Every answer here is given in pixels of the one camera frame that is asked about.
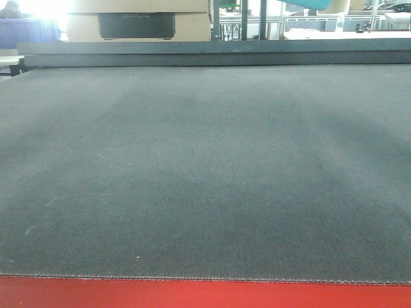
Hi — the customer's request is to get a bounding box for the light blue plastic bin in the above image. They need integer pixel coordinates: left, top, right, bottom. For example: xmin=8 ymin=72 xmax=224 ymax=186
xmin=281 ymin=0 xmax=331 ymax=10

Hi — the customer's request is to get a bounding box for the blue crate far left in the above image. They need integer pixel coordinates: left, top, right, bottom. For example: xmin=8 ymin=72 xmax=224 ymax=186
xmin=1 ymin=17 xmax=61 ymax=49

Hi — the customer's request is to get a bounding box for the white work table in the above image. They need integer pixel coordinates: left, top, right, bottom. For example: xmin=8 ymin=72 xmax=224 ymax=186
xmin=284 ymin=28 xmax=410 ymax=40

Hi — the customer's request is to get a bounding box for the dark grey conveyor belt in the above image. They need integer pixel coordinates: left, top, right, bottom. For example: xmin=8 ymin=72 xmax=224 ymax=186
xmin=1 ymin=65 xmax=410 ymax=284

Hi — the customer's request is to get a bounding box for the red conveyor edge strip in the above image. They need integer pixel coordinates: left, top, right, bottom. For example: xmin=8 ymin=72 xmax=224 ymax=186
xmin=1 ymin=277 xmax=410 ymax=307

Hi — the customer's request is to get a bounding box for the black conveyor side frame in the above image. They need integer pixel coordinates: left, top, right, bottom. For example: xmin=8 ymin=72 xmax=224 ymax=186
xmin=17 ymin=38 xmax=410 ymax=68

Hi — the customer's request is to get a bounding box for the brown cardboard box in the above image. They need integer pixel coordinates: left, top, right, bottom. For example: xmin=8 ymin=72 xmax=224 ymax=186
xmin=66 ymin=0 xmax=213 ymax=42

